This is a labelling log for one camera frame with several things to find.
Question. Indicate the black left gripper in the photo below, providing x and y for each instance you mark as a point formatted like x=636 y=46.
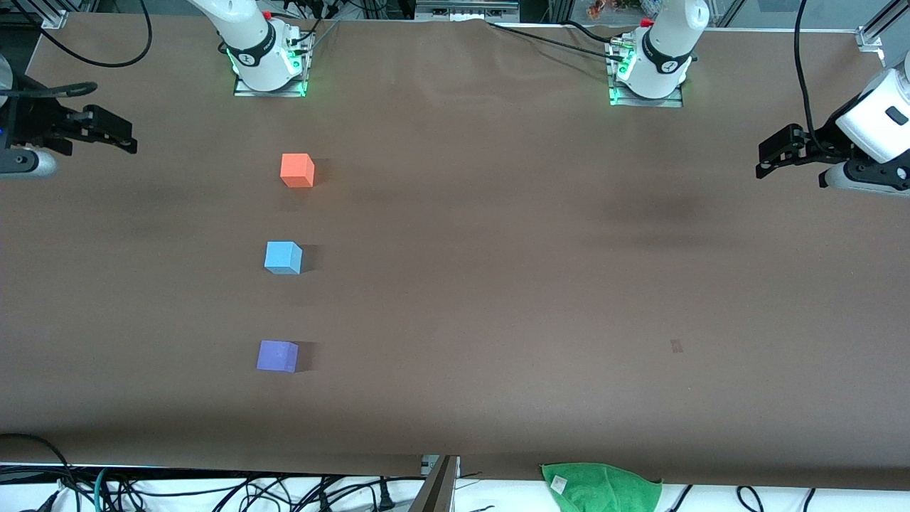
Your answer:
x=819 y=144

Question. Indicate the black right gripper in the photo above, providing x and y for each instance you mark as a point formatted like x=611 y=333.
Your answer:
x=34 y=119

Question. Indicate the blue block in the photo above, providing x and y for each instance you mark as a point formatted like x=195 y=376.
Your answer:
x=282 y=257

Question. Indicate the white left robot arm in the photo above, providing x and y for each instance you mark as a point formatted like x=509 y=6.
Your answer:
x=878 y=121

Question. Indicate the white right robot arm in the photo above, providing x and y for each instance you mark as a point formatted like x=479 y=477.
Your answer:
x=249 y=43

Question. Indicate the orange block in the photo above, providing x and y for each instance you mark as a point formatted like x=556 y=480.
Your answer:
x=297 y=171

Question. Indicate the purple block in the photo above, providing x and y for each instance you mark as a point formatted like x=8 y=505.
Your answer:
x=276 y=355

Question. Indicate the colourful toy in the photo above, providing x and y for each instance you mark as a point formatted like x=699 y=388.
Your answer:
x=601 y=8

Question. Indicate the grey box device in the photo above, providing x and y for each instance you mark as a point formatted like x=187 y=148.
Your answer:
x=466 y=11

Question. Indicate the green cloth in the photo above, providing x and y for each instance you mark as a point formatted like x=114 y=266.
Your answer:
x=604 y=491

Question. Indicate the aluminium frame corner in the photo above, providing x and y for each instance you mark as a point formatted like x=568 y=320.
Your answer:
x=55 y=18
x=871 y=37

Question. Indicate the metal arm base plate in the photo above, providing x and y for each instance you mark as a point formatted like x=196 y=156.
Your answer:
x=643 y=102
x=270 y=93

